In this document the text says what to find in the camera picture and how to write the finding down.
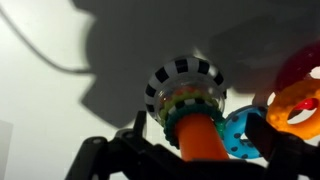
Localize red toy ring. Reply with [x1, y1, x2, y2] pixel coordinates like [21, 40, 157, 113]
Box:
[273, 41, 320, 116]

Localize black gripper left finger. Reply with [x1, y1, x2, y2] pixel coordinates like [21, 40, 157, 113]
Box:
[64, 109, 183, 180]

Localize black white striped stacker base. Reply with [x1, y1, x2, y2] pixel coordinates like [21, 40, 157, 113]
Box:
[144, 57, 228, 128]

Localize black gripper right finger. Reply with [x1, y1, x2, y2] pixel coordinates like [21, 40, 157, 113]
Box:
[244, 112, 320, 180]

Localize blue dotted toy ring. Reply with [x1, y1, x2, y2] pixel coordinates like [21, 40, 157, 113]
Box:
[222, 104, 268, 160]

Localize orange stacker post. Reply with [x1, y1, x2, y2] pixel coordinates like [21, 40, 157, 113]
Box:
[174, 113, 231, 163]

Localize green toy ring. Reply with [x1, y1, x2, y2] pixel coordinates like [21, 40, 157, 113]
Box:
[162, 103, 227, 150]

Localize yellow toy ring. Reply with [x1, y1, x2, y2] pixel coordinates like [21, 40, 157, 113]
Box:
[265, 79, 320, 141]

